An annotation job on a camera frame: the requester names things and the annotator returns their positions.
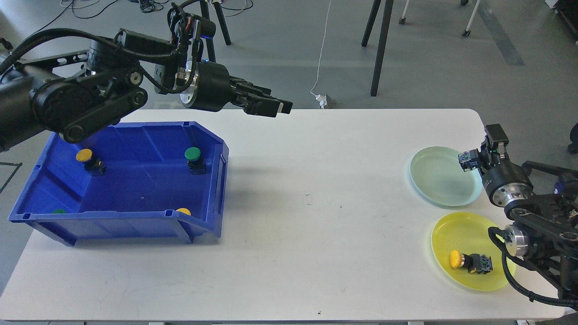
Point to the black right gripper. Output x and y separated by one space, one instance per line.
503 181

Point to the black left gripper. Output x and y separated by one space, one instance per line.
212 88

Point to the yellow push button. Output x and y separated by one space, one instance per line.
473 263
92 164

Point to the green push button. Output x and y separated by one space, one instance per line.
469 160
194 161

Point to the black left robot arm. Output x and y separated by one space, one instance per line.
75 84

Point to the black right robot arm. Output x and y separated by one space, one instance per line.
541 201

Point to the light green plate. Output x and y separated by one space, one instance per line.
437 175

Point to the yellow plate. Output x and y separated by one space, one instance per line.
467 233

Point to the black stand leg left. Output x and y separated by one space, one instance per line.
219 11

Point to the black stand leg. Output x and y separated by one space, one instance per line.
382 39
219 11

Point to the blue plastic bin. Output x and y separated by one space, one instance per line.
146 180

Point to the black stand leg right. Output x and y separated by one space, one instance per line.
382 39

